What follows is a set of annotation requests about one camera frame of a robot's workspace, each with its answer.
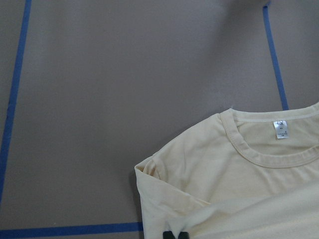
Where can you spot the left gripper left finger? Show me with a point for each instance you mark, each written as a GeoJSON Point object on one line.
{"type": "Point", "coordinates": [167, 235]}

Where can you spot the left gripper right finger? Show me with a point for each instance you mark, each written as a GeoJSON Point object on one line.
{"type": "Point", "coordinates": [183, 235]}

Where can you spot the cream long-sleeve California shirt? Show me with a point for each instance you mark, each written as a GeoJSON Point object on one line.
{"type": "Point", "coordinates": [236, 175]}

